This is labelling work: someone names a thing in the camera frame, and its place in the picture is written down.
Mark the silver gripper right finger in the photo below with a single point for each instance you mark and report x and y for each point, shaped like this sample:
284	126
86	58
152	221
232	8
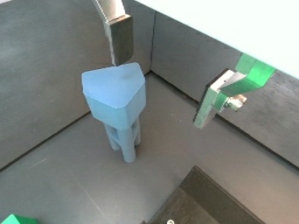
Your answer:
224	92

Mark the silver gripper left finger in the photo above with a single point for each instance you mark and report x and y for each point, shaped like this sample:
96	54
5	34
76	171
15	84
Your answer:
119	29

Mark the blue three prong object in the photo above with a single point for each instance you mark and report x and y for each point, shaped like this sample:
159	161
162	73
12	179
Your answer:
115	94

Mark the green shape sorting board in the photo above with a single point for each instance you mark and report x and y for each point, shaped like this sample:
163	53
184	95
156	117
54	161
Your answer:
16	219

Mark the dark curved block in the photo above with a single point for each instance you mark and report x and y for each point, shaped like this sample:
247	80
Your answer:
202	202

